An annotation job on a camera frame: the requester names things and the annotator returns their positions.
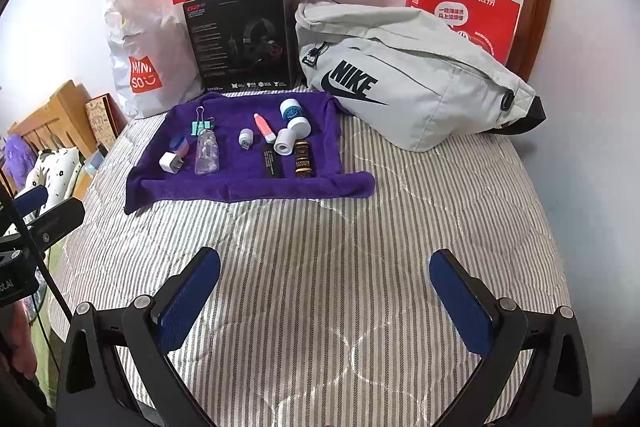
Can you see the black rectangular lighter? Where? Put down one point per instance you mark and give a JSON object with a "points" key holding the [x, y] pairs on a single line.
{"points": [[271, 162]]}

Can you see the black Hecate headset box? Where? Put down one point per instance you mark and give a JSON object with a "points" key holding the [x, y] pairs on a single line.
{"points": [[243, 45]]}

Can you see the white Miniso plastic bag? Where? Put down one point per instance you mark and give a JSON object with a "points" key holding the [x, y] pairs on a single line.
{"points": [[152, 61]]}

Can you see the white tape roll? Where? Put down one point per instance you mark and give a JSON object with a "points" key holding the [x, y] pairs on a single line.
{"points": [[285, 142]]}

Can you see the clear watermelon candy bottle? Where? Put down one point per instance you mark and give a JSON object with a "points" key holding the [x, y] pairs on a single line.
{"points": [[207, 153]]}

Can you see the white USB charger cube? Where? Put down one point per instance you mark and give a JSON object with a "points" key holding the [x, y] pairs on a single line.
{"points": [[171, 162]]}

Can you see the striped quilted bed cover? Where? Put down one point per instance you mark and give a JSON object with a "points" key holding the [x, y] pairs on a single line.
{"points": [[324, 314]]}

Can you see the person's hand on left gripper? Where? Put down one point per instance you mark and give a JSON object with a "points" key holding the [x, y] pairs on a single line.
{"points": [[15, 330]]}

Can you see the grey Nike bag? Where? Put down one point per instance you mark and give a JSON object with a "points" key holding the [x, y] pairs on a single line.
{"points": [[410, 77]]}

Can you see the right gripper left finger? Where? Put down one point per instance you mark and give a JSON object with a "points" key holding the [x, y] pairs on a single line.
{"points": [[181, 298]]}

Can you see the small white plug adapter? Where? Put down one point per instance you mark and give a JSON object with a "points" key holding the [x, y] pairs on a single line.
{"points": [[246, 138]]}

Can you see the pink bottle with blue cap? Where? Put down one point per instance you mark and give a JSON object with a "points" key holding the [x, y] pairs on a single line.
{"points": [[179, 146]]}

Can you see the blue white-capped small bottle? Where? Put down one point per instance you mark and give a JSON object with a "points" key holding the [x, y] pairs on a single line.
{"points": [[296, 121]]}

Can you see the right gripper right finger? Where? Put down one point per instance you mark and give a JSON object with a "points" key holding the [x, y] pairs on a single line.
{"points": [[471, 307]]}

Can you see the red white-handled paper bag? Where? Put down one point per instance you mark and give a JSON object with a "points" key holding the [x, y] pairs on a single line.
{"points": [[489, 24]]}

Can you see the purple towel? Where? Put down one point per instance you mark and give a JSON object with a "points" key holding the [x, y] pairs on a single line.
{"points": [[242, 175]]}

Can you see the pink white utility knife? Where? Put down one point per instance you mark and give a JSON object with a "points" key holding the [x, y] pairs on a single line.
{"points": [[265, 130]]}

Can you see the patterned notebook with red edge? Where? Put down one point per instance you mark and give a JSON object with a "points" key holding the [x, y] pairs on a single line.
{"points": [[105, 119]]}

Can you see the wooden headboard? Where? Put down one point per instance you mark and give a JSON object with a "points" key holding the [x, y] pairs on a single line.
{"points": [[60, 123]]}

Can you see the teal binder clip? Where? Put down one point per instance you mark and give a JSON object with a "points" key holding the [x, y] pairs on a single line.
{"points": [[202, 122]]}

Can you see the dark gold-banded lipstick tube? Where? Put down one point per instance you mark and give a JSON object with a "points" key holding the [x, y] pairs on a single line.
{"points": [[304, 167]]}

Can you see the floral white blanket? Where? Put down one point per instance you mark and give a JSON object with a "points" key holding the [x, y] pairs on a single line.
{"points": [[57, 171]]}

